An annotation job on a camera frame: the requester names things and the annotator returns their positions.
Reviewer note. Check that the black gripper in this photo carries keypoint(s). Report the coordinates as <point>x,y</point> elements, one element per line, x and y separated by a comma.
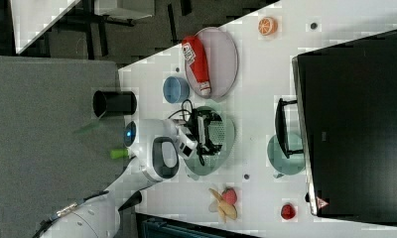
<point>203,122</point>

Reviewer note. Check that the green oval strainer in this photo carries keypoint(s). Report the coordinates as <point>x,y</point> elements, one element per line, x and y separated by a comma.
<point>205,165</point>

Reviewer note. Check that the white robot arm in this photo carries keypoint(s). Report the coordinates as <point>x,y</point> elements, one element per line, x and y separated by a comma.
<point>155,148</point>

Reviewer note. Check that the blue small bowl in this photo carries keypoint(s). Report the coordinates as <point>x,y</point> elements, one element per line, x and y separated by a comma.
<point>176,89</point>

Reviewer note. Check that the toy strawberry beside banana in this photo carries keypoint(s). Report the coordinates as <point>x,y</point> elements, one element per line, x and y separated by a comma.
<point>229,195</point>

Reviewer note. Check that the grey round plate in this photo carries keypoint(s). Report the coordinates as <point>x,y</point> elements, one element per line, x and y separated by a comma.
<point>222,61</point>

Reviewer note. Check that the peeled toy banana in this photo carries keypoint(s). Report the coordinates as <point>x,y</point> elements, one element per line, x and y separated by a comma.
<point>220,206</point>

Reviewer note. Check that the red ketchup bottle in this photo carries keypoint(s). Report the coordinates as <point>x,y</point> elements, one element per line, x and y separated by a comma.
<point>194,53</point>

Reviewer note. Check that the green mug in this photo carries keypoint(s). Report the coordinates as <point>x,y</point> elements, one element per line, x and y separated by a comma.
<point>283,166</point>

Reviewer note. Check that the black cylindrical cup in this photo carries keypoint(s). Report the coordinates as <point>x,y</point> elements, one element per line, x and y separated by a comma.
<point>113,103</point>

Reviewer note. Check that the lone toy strawberry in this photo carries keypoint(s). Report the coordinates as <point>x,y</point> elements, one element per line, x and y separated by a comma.
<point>288,211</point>

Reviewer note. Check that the toy orange slice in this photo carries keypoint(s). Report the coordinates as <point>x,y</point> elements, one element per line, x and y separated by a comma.
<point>267,26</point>

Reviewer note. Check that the black toaster oven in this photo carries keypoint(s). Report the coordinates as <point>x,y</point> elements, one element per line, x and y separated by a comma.
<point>346,97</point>

